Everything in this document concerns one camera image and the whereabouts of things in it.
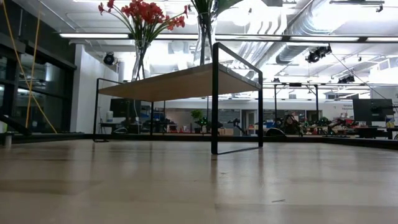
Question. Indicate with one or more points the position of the clear glass vase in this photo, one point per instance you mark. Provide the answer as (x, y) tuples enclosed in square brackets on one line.
[(140, 62), (199, 53)]

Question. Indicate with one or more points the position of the red artificial flower bunch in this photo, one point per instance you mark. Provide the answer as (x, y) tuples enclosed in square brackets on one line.
[(178, 21), (143, 11)]

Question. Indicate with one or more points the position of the blue artificial flower bunch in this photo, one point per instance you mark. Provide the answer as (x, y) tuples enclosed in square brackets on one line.
[(202, 9)]

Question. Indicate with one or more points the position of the black background robot arm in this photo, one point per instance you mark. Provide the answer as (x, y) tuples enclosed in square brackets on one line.
[(236, 124)]

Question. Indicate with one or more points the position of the potted green plant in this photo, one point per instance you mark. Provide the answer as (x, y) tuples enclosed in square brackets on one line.
[(197, 116)]

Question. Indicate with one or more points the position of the cardboard box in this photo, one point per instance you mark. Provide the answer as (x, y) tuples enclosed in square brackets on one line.
[(225, 131)]

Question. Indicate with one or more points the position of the black desk monitor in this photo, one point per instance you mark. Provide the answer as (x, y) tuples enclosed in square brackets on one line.
[(373, 109), (124, 107)]

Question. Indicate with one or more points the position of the long ceiling light bar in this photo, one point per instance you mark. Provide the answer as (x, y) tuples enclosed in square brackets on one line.
[(248, 38)]

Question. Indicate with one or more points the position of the white jug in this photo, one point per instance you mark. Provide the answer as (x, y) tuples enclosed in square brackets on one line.
[(109, 116)]

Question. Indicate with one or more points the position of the black ceiling spotlight cluster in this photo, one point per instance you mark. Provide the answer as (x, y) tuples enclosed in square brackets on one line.
[(346, 79), (317, 55)]

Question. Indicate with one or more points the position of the black framed glass partition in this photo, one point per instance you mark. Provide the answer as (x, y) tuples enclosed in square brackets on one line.
[(46, 87)]

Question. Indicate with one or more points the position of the wooden shelf black metal frame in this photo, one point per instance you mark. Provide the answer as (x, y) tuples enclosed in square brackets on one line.
[(186, 84)]

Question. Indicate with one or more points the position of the black metal stand frame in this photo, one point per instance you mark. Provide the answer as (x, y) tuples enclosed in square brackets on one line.
[(275, 102)]

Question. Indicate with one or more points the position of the black table frame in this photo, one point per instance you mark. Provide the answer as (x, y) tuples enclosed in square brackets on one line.
[(62, 137)]

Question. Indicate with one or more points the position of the white cylinder post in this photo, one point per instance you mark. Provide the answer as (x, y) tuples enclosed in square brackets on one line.
[(8, 140)]

